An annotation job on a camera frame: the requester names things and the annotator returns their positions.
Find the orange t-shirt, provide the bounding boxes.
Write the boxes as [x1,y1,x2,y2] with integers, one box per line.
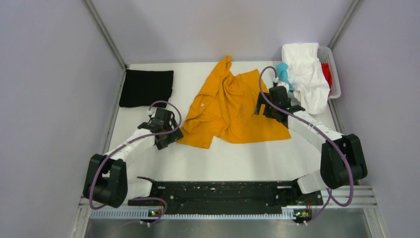
[178,56,291,149]

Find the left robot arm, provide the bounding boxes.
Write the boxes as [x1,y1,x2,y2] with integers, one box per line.
[82,108,183,208]

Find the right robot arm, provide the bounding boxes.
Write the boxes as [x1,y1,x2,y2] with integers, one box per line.
[255,86,368,204]

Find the turquoise t-shirt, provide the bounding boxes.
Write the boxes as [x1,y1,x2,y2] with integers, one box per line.
[276,62,294,93]

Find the white t-shirt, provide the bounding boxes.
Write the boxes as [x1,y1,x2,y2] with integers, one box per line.
[281,43,330,115]

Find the folded black t-shirt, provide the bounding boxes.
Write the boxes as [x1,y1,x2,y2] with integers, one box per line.
[119,69,174,108]

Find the red t-shirt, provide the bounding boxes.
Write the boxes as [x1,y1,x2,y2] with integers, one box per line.
[321,63,333,97]

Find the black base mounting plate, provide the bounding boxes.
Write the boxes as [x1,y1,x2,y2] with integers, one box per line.
[127,180,323,215]

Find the white laundry basket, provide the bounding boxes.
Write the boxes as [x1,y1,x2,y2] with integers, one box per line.
[317,46,341,99]

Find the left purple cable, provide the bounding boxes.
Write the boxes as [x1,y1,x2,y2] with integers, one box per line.
[88,100,183,227]

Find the purple cable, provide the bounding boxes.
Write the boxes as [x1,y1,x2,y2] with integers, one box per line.
[258,66,355,227]
[88,100,183,227]

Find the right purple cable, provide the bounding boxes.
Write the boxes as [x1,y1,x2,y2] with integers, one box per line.
[258,66,355,227]

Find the grey cable duct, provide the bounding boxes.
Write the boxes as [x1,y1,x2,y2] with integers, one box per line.
[90,208,296,220]

